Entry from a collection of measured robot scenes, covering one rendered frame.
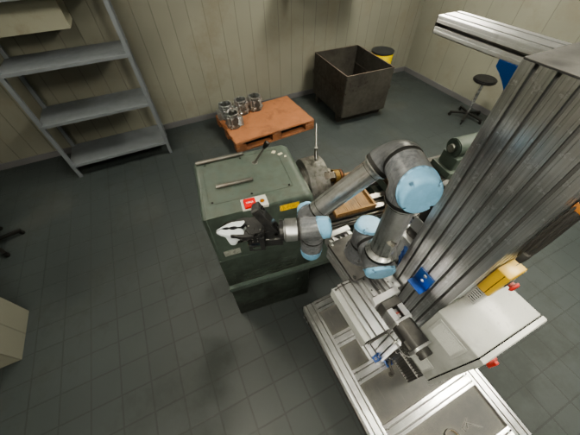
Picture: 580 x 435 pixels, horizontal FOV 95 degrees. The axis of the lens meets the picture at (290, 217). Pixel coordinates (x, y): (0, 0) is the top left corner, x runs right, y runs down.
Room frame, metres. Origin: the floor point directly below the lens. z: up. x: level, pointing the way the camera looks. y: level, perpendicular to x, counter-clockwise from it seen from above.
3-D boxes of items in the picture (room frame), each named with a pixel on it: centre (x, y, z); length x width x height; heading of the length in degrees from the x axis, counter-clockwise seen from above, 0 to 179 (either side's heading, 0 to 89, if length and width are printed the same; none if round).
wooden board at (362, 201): (1.34, -0.40, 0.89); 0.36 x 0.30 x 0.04; 17
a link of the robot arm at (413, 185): (0.54, -0.34, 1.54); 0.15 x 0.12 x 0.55; 4
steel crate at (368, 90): (4.26, -0.97, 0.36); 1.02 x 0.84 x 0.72; 25
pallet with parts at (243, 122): (3.70, 0.36, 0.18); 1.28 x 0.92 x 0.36; 115
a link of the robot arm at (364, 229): (0.67, -0.33, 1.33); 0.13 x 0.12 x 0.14; 4
